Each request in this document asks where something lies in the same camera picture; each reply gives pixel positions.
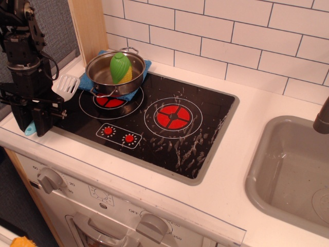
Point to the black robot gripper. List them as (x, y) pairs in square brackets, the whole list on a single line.
[(30, 89)]

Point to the white spatula with blue handle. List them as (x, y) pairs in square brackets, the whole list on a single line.
[(65, 88)]

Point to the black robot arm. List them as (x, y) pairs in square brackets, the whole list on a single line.
[(20, 34)]

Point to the blue cloth under pot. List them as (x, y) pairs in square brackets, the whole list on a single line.
[(97, 78)]

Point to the red left stove knob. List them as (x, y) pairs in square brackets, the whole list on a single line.
[(108, 131)]

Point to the red stove knob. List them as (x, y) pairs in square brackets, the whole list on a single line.
[(108, 131), (129, 139)]

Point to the red right stove knob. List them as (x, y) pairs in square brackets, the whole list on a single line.
[(129, 139)]

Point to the silver metal pot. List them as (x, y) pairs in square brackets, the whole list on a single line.
[(116, 73)]

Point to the black toy stove top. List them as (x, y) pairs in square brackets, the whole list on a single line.
[(177, 126)]

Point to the grey timer knob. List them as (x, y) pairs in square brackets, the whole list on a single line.
[(49, 180)]

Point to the green and yellow toy corn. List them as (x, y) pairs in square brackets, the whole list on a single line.
[(121, 68)]

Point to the wooden side panel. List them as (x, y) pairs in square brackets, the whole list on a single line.
[(89, 26)]

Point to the orange object at corner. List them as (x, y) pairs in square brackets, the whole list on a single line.
[(22, 242)]

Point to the grey oven temperature knob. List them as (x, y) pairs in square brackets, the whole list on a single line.
[(152, 227)]

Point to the grey toy sink basin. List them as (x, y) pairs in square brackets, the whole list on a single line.
[(288, 176)]

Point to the grey faucet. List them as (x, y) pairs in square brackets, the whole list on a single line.
[(321, 124)]

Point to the grey oven door handle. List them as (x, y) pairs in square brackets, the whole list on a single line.
[(103, 232)]

